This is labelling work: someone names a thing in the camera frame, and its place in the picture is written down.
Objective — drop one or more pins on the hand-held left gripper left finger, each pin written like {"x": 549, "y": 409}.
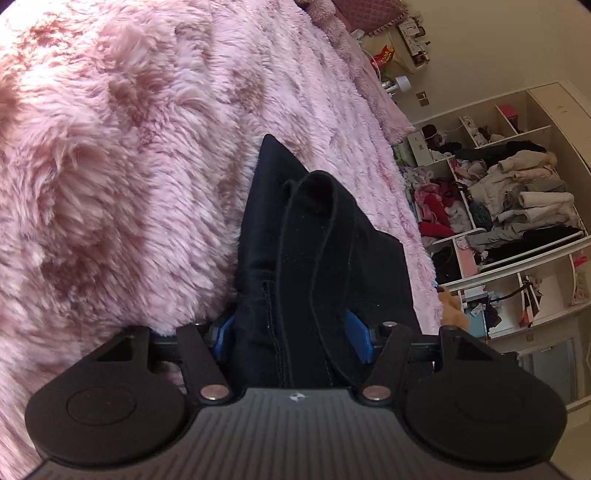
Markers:
{"x": 223, "y": 336}

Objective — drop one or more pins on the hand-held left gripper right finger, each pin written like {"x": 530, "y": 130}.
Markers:
{"x": 359, "y": 336}

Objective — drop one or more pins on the black pants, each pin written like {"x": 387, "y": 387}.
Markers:
{"x": 318, "y": 272}

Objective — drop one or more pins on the brown plush toy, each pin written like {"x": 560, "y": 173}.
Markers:
{"x": 452, "y": 307}

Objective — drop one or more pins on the white bedside cabinet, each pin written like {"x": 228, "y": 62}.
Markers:
{"x": 422, "y": 148}

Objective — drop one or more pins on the pile of clothes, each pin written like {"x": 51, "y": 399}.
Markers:
{"x": 503, "y": 198}

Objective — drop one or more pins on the pink fluffy blanket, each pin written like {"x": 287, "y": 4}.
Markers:
{"x": 138, "y": 152}

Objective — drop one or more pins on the white open wardrobe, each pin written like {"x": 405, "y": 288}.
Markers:
{"x": 554, "y": 221}

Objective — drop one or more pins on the white round cup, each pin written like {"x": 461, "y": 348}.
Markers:
{"x": 403, "y": 84}

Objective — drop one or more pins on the red snack bag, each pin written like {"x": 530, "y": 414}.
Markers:
{"x": 384, "y": 56}

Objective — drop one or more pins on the pink quilted pillow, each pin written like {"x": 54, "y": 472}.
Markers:
{"x": 369, "y": 11}

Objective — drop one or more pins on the brass wall switch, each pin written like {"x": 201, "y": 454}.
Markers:
{"x": 421, "y": 98}

